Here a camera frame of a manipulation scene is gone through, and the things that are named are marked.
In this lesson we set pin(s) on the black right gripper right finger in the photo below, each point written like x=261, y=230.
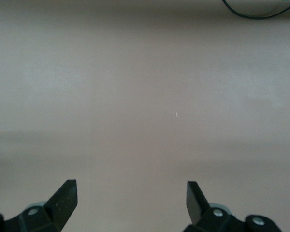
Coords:
x=198, y=207

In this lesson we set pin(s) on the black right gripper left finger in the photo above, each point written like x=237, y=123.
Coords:
x=60, y=205

